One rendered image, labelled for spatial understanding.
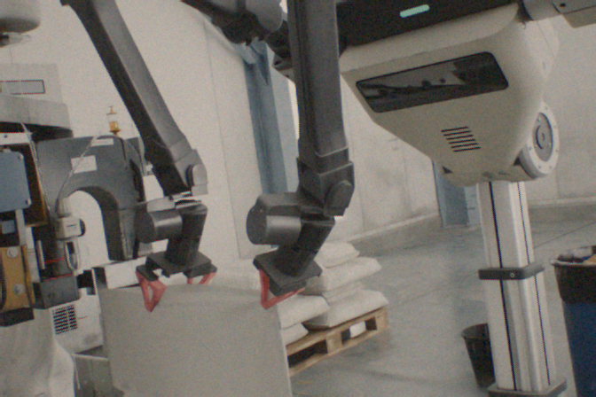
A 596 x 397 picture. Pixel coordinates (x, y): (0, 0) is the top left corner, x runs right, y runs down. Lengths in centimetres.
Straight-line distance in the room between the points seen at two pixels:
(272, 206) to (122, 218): 67
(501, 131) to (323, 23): 57
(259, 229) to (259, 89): 655
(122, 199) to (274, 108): 585
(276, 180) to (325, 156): 648
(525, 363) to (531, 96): 55
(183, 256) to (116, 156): 40
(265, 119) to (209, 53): 86
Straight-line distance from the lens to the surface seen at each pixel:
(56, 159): 156
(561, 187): 963
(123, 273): 163
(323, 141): 101
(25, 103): 146
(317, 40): 95
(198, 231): 129
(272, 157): 749
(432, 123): 146
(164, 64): 694
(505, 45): 129
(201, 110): 711
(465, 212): 999
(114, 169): 163
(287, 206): 103
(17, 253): 152
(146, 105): 125
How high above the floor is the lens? 123
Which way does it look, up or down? 3 degrees down
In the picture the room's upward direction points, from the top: 8 degrees counter-clockwise
